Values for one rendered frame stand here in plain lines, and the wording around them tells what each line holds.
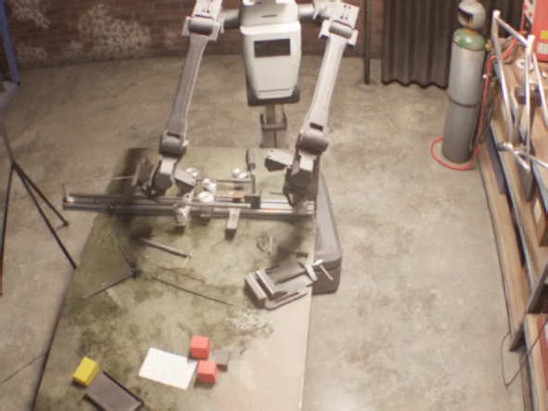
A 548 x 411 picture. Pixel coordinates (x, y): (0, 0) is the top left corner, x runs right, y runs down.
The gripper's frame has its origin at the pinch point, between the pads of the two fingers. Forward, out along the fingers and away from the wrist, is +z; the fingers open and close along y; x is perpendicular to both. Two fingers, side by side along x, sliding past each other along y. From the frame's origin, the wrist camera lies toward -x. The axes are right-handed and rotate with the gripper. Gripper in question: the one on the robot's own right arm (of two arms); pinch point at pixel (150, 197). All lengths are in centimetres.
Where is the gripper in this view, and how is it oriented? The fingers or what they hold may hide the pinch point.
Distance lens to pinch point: 207.9
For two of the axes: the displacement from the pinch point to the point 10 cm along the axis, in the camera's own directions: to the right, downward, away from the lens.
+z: -4.7, 6.1, 6.3
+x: -8.8, -4.0, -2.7
